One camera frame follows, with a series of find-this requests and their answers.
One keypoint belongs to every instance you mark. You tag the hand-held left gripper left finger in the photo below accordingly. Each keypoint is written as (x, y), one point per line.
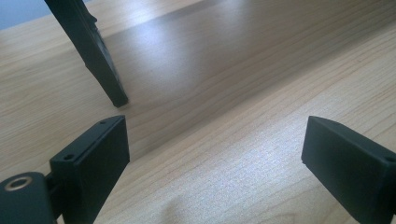
(93, 168)

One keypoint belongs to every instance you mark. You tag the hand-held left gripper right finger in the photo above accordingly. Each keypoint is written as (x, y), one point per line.
(355, 168)

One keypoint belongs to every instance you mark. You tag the black low shelf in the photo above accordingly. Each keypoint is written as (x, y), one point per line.
(90, 49)

